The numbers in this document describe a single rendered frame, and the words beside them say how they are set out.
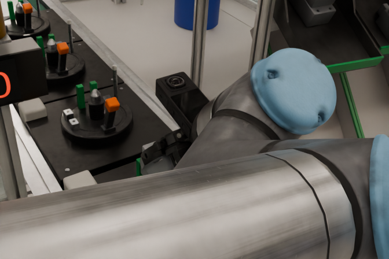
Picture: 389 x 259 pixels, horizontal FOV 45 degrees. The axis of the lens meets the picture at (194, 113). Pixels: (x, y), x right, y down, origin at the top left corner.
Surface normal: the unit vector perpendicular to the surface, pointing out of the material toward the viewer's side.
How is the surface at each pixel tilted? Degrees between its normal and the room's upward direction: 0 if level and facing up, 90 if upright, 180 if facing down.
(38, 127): 0
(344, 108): 90
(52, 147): 0
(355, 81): 45
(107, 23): 0
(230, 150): 34
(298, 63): 41
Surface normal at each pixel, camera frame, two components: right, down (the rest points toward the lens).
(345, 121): -0.92, 0.18
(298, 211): 0.52, -0.47
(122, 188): 0.07, -0.98
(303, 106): 0.39, -0.31
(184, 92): 0.08, -0.74
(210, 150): -0.46, -0.84
